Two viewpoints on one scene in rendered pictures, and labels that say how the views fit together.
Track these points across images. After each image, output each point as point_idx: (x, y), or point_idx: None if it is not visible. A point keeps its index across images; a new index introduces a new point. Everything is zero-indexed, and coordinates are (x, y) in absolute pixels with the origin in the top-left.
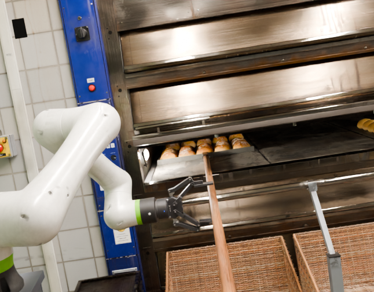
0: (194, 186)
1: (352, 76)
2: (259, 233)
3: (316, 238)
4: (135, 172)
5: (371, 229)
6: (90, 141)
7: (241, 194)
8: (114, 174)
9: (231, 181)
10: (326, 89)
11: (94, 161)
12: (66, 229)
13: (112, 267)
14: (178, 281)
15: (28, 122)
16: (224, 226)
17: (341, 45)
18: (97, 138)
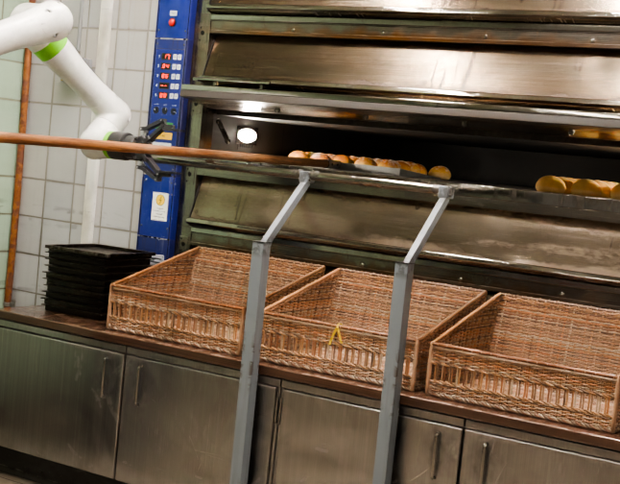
0: (162, 128)
1: (460, 73)
2: (306, 257)
3: (362, 282)
4: (194, 138)
5: (432, 291)
6: (15, 25)
7: (231, 165)
8: (99, 96)
9: (291, 178)
10: (421, 83)
11: (14, 44)
12: (112, 187)
13: (140, 247)
14: (196, 285)
15: (107, 49)
16: (262, 231)
17: (455, 27)
18: (26, 26)
